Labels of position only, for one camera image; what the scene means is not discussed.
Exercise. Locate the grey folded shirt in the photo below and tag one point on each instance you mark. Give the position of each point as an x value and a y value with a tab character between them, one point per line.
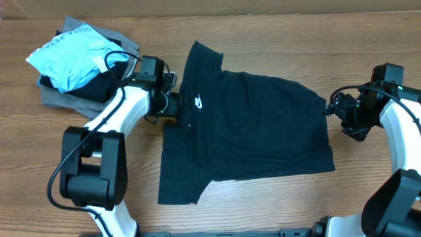
91	109

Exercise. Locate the black Nike t-shirt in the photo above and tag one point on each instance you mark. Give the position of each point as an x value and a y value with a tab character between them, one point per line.
239	126

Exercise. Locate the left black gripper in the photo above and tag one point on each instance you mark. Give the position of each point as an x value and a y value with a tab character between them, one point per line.
173	108

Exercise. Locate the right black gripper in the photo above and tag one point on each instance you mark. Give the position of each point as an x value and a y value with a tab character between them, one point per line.
344	112

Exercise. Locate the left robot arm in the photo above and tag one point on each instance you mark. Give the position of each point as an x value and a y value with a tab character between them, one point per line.
93	169

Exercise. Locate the light blue folded shirt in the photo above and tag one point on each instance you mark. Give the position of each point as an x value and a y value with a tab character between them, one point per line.
74	58

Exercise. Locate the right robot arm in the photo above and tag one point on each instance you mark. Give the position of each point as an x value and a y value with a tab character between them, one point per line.
389	211

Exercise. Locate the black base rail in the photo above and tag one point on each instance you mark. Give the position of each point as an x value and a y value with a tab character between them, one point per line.
284	232

